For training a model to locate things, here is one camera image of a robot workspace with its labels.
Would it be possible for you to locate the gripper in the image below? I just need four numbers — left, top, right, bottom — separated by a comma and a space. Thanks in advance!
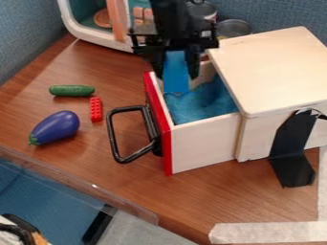
128, 26, 222, 80

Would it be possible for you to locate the blue block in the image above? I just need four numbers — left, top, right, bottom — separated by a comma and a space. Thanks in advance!
162, 50, 192, 95

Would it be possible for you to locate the drawer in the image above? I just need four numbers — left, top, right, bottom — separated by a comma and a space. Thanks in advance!
104, 58, 243, 177

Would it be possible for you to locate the silver pot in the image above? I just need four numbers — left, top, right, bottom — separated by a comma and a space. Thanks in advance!
215, 18, 254, 40

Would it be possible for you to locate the red toy brick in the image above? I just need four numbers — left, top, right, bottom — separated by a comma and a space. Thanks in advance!
88, 96, 105, 123

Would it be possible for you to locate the cabinet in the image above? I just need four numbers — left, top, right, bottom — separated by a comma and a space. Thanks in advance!
206, 26, 327, 164

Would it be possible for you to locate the toy microwave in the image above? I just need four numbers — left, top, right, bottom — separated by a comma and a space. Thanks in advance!
55, 0, 156, 54

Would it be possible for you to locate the green toy cucumber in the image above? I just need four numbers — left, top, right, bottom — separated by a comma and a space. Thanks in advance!
47, 84, 97, 98

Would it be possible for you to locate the purple toy eggplant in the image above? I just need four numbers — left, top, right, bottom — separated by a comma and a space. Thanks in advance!
27, 110, 82, 146

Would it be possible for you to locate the black tape strip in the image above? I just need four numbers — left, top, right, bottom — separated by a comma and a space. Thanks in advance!
267, 108, 327, 189

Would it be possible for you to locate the white tape strip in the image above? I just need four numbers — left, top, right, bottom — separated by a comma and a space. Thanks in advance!
207, 145, 327, 245

